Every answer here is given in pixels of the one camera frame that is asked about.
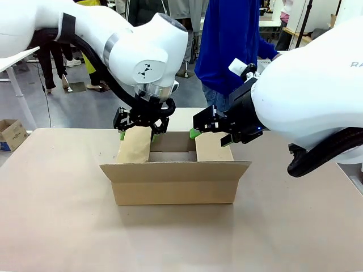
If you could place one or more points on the small printed cardboard box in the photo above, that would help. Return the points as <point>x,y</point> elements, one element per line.
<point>11,134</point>

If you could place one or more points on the wooden workbench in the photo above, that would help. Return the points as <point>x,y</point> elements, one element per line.
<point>297,34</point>

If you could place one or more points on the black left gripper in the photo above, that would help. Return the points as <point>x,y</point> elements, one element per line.
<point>147,110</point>

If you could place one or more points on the person's left hand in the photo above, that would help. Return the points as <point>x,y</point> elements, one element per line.
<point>277,56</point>

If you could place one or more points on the person in white sneakers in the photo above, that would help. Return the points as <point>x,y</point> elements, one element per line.
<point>73,61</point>

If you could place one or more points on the white table with slanted legs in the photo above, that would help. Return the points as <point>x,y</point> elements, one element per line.
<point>17,58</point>

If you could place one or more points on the person in grey clothes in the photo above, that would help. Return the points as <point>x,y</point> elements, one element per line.
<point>195,17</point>

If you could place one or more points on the dark square floor plate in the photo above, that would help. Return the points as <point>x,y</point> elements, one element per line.
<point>75,87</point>

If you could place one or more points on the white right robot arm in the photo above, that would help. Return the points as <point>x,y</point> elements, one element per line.
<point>306,90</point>

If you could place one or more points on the small white background table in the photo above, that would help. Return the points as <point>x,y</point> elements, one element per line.
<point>269,24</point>

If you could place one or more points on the grey bag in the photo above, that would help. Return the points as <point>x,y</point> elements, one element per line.
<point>316,34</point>

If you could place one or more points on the person in dark jacket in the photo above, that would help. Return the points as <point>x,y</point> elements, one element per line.
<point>144,11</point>

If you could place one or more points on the person in yellow apron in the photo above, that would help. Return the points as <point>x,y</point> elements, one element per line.
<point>92,66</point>

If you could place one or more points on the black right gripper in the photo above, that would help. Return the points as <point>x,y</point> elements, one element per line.
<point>241,119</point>

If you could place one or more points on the person in blue cardigan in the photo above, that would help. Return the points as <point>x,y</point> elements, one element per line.
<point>227,42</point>

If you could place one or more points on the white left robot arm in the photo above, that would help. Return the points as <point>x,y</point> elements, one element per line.
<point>147,48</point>

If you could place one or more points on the person in black trousers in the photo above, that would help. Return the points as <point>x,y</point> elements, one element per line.
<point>51,68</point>

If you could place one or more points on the person in pink top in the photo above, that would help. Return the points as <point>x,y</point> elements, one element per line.
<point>286,12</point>

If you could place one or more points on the person's left forearm blue sleeve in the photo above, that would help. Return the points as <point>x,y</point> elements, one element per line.
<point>268,49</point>

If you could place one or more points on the brown cardboard piece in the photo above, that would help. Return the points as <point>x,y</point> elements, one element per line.
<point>333,20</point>

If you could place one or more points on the brown cardboard shipping box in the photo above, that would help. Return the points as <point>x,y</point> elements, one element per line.
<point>173,187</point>

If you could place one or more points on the black stand pole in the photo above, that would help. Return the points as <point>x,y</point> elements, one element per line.
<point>304,22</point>

